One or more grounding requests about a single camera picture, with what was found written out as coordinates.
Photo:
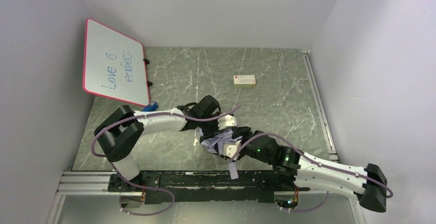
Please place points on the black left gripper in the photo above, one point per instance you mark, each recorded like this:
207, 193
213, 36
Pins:
204, 108

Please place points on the light purple folding umbrella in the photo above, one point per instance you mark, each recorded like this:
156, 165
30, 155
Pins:
215, 144

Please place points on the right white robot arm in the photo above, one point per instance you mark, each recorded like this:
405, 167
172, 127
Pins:
368, 185

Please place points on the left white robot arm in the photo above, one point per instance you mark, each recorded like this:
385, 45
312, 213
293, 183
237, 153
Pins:
116, 137

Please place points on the small white cardboard box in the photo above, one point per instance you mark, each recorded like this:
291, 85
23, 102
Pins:
241, 81

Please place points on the blue whiteboard marker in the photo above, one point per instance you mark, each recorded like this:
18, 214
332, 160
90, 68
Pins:
152, 106

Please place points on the red framed whiteboard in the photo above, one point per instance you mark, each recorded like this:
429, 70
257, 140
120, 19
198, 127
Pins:
114, 65

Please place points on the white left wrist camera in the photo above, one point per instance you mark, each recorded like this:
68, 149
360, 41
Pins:
226, 122

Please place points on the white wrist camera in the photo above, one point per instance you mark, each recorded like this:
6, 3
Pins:
226, 122
230, 149

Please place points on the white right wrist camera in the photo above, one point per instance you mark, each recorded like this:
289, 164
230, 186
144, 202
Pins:
230, 149

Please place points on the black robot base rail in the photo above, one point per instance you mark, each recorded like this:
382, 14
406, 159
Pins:
164, 195

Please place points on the aluminium frame rail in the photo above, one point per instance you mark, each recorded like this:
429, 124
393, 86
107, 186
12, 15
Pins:
81, 183

